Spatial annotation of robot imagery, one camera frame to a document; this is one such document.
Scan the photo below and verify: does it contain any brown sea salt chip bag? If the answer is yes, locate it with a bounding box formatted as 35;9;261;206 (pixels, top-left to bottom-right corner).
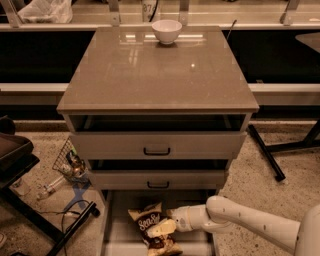
128;203;182;256

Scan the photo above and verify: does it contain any clear plastic bottle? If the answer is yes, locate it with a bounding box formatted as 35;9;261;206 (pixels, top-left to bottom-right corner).
37;176;66;200

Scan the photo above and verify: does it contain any grey drawer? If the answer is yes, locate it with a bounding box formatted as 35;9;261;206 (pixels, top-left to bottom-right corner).
101;190;220;256
88;170;227;190
70;132;246;160

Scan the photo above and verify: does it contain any grey drawer cabinet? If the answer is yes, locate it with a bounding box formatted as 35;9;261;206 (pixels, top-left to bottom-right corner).
57;27;258;177

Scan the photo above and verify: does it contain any wire mesh basket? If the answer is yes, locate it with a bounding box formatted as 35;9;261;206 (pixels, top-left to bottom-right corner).
52;138;89;183

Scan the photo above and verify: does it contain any white plastic bag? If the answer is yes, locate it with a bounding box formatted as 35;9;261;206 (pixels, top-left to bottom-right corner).
18;0;73;23

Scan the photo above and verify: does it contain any blue tape cross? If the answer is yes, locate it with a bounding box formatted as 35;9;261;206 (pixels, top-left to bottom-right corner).
64;182;90;210

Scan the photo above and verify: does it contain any grey top drawer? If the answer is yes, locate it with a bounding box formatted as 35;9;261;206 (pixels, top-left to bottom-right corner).
70;132;246;160

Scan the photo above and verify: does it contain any white ceramic bowl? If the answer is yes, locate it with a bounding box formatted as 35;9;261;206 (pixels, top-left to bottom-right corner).
152;20;182;44

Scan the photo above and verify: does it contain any black stand legs right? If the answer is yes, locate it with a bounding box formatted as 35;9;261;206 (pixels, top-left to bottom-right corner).
248;120;320;182

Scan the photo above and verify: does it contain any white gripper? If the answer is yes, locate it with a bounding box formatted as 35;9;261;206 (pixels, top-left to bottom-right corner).
147;204;209;238

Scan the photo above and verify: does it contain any black cable on floor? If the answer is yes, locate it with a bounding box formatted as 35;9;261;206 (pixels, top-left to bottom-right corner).
36;199;92;256

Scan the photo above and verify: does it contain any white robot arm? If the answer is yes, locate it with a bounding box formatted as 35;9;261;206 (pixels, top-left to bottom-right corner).
147;196;320;256

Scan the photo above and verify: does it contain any grey bottom drawer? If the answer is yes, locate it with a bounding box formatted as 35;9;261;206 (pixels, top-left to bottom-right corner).
101;190;220;256

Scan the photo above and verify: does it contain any black table stand left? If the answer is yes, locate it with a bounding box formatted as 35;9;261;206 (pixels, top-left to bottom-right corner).
0;120;102;256

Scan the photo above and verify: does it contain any grey middle drawer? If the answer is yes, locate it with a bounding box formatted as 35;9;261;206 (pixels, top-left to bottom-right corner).
88;170;227;190

